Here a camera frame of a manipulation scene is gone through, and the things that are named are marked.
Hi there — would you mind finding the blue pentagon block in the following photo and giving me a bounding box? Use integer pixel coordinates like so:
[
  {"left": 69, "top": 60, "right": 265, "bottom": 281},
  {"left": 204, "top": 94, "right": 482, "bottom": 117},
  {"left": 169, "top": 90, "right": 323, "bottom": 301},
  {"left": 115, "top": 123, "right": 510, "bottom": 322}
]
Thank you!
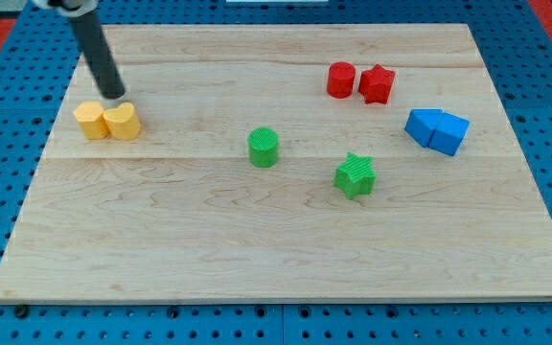
[{"left": 404, "top": 108, "right": 443, "bottom": 148}]

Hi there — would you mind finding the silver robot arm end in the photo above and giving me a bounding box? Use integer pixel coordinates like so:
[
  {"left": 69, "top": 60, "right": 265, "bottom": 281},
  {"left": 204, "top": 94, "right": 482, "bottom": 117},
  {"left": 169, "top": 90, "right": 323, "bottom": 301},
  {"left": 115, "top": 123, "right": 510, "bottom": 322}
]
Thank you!
[{"left": 32, "top": 0, "right": 99, "bottom": 18}]

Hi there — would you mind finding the green star block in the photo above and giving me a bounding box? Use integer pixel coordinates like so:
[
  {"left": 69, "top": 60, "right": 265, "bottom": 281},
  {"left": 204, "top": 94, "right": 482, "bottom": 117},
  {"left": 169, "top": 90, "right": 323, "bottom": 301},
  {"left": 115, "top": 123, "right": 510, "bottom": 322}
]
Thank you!
[{"left": 333, "top": 152, "right": 377, "bottom": 199}]

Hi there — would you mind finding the red cylinder block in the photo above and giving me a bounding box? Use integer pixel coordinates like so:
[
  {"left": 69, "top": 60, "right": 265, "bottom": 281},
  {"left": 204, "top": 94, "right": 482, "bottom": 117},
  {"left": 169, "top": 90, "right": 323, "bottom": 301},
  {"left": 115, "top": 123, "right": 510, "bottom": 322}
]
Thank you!
[{"left": 326, "top": 61, "right": 357, "bottom": 99}]

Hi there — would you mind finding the blue cube block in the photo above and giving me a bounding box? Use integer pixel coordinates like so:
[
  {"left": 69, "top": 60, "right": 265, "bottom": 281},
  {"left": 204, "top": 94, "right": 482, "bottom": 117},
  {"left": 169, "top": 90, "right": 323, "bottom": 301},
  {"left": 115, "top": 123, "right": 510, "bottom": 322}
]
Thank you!
[{"left": 427, "top": 112, "right": 470, "bottom": 156}]

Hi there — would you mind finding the yellow heart block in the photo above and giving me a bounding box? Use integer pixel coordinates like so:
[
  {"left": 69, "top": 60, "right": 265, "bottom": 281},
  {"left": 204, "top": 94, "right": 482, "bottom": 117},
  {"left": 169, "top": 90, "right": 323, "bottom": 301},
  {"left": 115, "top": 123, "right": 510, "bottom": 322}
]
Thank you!
[{"left": 103, "top": 103, "right": 142, "bottom": 141}]

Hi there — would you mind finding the light wooden board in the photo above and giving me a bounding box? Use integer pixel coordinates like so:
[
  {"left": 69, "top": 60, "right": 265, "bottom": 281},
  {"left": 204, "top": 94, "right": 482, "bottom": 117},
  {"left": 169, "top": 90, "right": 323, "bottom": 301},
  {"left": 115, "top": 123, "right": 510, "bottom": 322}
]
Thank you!
[{"left": 0, "top": 24, "right": 552, "bottom": 305}]

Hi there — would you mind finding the yellow pentagon block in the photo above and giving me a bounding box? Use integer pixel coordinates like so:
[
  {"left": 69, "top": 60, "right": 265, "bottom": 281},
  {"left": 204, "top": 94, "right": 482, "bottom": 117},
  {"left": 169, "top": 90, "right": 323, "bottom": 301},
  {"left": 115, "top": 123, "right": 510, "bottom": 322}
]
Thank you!
[{"left": 73, "top": 102, "right": 109, "bottom": 140}]

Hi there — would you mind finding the red star block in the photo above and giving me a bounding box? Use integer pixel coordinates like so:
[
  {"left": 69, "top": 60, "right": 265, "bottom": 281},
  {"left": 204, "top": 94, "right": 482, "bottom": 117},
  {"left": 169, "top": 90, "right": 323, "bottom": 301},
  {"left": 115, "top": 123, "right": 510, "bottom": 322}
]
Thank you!
[{"left": 357, "top": 64, "right": 396, "bottom": 104}]

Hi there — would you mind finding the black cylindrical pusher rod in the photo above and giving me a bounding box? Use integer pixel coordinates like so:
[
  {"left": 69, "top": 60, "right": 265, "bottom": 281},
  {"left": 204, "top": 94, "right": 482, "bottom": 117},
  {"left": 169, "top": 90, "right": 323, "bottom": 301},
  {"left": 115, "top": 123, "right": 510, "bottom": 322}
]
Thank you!
[{"left": 69, "top": 10, "right": 126, "bottom": 100}]

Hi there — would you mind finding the green cylinder block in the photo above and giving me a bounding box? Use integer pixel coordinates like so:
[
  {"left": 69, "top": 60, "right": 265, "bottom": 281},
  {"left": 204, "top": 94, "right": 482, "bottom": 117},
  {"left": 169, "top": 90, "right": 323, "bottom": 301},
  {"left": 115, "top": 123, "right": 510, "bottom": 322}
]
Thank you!
[{"left": 247, "top": 126, "right": 279, "bottom": 168}]

